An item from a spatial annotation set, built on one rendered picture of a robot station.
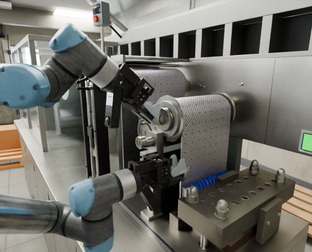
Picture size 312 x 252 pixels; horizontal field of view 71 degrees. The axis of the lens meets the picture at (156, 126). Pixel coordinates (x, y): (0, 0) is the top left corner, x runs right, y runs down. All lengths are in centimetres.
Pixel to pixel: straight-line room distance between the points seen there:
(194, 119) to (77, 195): 39
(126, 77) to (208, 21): 54
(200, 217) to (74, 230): 32
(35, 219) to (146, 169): 27
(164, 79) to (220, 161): 38
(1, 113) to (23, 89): 671
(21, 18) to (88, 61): 680
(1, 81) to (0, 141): 392
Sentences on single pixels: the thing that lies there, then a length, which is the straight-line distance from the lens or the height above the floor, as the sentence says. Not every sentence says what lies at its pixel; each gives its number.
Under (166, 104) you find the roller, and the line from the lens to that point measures 68.
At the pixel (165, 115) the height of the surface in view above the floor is 127.
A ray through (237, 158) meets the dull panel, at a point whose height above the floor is 105.
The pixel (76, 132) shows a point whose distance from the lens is 161.
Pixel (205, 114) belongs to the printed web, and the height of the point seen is 126.
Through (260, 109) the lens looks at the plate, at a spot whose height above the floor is 126.
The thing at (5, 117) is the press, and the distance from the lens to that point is 712.
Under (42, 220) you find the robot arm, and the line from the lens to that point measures 60.
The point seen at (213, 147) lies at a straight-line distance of 80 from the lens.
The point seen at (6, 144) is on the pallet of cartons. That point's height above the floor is 24.
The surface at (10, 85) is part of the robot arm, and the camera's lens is 42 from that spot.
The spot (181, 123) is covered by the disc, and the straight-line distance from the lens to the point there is 65.
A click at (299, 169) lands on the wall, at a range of 325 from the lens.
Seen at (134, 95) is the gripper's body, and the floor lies 133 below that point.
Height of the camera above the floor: 139
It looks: 14 degrees down
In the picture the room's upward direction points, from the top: straight up
